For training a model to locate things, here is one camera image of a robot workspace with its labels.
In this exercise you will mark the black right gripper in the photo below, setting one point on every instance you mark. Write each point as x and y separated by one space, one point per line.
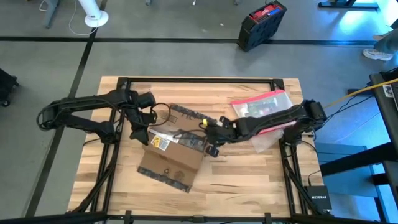
222 132

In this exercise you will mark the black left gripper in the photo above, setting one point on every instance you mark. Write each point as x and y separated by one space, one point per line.
140 116

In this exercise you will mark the black printed packing tape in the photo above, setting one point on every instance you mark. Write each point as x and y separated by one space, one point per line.
189 143

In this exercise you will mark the white pill bottle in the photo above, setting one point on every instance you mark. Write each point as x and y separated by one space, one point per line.
244 111

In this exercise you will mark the brown cardboard shipping box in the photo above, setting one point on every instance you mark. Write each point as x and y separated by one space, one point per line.
174 165

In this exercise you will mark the white pouch with pink edges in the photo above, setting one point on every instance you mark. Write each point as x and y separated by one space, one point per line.
264 102

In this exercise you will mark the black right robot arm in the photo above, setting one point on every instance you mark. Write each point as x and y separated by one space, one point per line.
280 118

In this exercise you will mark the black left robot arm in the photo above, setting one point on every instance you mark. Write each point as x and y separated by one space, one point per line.
87 101

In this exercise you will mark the white and yellow shipping label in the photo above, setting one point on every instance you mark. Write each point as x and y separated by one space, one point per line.
160 143

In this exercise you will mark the black and red tool case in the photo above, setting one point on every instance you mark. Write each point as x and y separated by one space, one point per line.
259 28

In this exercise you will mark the black rig beam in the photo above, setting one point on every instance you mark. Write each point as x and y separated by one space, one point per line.
62 217

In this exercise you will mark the black wheeled cart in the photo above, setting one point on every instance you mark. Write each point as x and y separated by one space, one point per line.
6 87

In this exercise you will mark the grey desk leg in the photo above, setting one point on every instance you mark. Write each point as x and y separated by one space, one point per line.
52 12

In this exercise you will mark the black desk foot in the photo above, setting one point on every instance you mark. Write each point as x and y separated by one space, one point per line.
348 4

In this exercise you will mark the person's leg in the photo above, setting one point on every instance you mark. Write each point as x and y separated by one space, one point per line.
388 42

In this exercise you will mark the black Netgear network switch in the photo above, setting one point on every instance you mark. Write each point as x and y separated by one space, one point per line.
318 197

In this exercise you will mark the white pedestal stand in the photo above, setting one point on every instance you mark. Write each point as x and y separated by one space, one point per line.
93 14

